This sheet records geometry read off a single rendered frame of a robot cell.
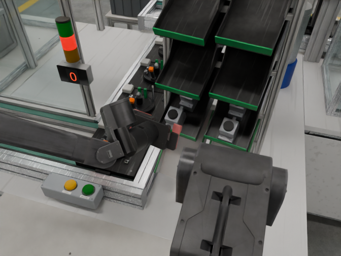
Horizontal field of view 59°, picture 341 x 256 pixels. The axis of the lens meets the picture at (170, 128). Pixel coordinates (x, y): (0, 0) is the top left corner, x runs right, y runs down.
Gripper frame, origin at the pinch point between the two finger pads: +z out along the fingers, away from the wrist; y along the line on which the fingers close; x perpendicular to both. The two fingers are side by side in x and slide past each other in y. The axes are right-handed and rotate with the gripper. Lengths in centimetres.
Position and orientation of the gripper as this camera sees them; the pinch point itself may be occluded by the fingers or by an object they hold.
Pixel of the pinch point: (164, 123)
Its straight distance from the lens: 84.0
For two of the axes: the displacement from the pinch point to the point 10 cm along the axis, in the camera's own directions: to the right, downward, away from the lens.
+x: -2.0, 9.1, 3.7
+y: -8.8, -3.3, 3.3
